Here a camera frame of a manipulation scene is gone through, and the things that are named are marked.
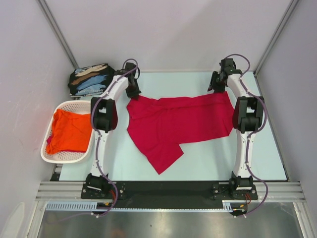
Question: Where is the red t shirt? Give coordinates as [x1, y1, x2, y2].
[127, 92, 234, 174]

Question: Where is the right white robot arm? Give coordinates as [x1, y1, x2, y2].
[208, 54, 267, 200]

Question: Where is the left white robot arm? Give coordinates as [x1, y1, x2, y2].
[85, 59, 141, 198]

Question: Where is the folded black printed t shirt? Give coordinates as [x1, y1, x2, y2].
[67, 63, 115, 97]

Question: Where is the orange t shirt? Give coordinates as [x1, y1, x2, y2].
[46, 109, 92, 155]

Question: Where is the white plastic basket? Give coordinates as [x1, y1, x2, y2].
[40, 100, 94, 164]

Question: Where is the pink garment in basket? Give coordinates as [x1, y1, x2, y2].
[47, 135, 53, 146]

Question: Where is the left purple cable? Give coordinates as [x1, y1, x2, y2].
[44, 58, 139, 221]

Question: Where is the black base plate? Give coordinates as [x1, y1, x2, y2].
[81, 180, 259, 209]

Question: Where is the right aluminium corner post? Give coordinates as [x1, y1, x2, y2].
[253, 0, 301, 76]

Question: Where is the aluminium corner post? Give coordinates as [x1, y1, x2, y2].
[36, 0, 79, 68]
[253, 0, 301, 76]

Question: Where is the aluminium frame rail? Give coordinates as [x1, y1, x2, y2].
[35, 181, 306, 202]

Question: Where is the white slotted cable duct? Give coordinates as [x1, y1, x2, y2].
[46, 201, 232, 212]

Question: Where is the left aluminium corner post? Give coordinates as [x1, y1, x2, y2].
[36, 0, 79, 68]

